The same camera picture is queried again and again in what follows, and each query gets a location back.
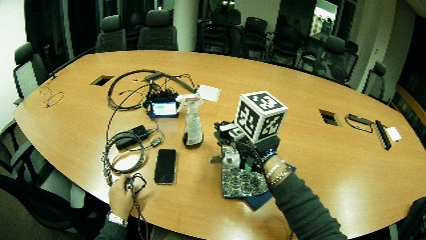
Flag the black power adapter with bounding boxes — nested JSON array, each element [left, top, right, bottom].
[[114, 124, 153, 150]]

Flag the thick black looped cable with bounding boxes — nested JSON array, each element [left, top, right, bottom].
[[105, 68, 197, 112]]

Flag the white square card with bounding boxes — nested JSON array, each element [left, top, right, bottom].
[[196, 84, 222, 103]]

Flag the thin black cable with button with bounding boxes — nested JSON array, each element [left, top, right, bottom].
[[122, 172, 149, 240]]

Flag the thin-framed eyeglasses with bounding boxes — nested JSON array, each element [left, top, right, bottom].
[[39, 84, 67, 109]]

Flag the black glasses with cord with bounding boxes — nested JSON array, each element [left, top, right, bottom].
[[343, 113, 375, 134]]

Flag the black office chair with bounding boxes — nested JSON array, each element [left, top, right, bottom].
[[317, 34, 359, 85], [269, 22, 304, 67], [362, 61, 389, 102], [241, 16, 270, 62]]

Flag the black smartphone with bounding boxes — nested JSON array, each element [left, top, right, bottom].
[[153, 148, 178, 186]]

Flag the dark blue notebook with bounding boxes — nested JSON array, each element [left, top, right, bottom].
[[241, 189, 276, 212]]

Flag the silver bracelets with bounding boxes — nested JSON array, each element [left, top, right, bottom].
[[264, 159, 294, 187]]

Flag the small black device with screen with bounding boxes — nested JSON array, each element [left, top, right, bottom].
[[146, 93, 181, 120]]

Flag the grey office chair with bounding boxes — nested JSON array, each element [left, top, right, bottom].
[[136, 8, 180, 52], [12, 42, 51, 106], [95, 14, 128, 53], [0, 119, 85, 231]]

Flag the silver wristwatch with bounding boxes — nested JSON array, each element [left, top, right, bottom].
[[105, 211, 130, 228]]

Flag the white pillar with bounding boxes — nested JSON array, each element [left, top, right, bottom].
[[173, 0, 200, 53]]

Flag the small white box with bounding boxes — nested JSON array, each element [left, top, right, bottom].
[[383, 126, 403, 143]]

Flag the white marker cube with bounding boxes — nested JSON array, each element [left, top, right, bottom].
[[233, 90, 290, 145]]

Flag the white spray bottle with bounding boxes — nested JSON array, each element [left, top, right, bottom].
[[174, 93, 206, 150]]

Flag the coiled black cable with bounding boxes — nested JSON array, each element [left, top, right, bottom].
[[101, 130, 149, 186]]

